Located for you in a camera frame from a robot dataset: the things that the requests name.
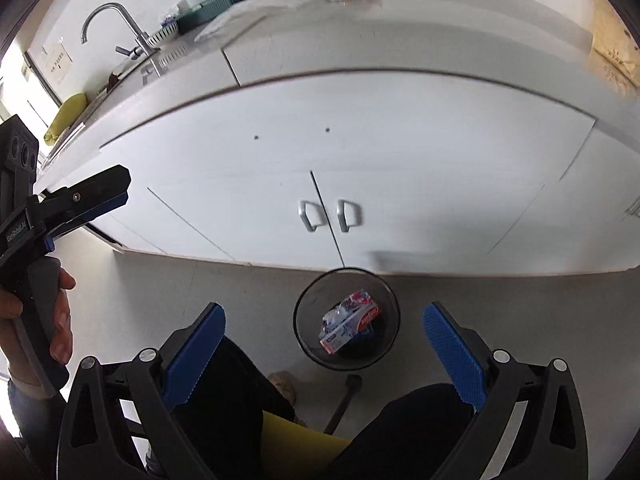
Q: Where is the black wire wastebasket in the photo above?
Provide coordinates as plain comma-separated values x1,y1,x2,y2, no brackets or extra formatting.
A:
292,267,401,371

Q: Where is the patterned ceramic bowl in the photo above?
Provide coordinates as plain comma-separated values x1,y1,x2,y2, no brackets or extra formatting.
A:
152,20,181,43

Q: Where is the pink printed plastic wrapper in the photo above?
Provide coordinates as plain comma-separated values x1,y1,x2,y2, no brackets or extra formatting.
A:
322,290,373,331

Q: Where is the green storage box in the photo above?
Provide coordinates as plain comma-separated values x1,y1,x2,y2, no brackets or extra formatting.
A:
177,0,248,33

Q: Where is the white toothpaste box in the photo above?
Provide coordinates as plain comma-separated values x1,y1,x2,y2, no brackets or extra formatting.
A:
320,305,383,356

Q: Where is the person's right leg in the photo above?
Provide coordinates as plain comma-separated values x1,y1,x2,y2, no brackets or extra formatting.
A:
325,384,473,480

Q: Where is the person's left hand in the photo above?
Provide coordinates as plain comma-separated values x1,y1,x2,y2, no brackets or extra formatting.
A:
49,269,77,363

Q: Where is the tan shoe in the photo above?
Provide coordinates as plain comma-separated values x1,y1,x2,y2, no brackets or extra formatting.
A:
267,371,298,408

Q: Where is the person's leg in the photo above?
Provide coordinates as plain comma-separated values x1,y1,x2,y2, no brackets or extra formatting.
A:
325,384,473,480
175,335,296,480

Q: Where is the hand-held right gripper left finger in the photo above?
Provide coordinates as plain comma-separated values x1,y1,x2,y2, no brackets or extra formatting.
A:
56,302,227,480

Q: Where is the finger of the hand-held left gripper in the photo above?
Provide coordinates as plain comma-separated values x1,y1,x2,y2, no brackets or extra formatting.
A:
40,165,132,221
52,192,128,240

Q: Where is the paper wall sign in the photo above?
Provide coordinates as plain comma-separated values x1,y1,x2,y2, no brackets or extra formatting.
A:
42,37,76,86

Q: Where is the black chair leg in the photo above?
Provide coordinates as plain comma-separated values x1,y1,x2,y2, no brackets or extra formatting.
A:
322,374,363,435

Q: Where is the clear plastic bag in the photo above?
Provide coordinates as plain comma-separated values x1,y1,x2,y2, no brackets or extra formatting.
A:
195,0,326,43

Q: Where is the yellow cloth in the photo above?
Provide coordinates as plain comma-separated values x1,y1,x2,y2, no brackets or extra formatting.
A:
44,94,88,143

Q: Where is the chrome faucet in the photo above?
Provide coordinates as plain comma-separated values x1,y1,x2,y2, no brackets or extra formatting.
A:
81,3,162,63

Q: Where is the yellow paper bag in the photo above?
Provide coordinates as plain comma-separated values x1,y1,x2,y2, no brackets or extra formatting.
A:
592,7,640,98

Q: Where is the person's left leg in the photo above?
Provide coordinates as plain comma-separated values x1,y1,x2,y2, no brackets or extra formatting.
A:
175,335,296,480

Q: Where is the steel sink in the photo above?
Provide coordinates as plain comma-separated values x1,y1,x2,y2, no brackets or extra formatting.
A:
40,45,191,166

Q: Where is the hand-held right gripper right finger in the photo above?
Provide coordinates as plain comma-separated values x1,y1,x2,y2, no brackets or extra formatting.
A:
422,301,590,480

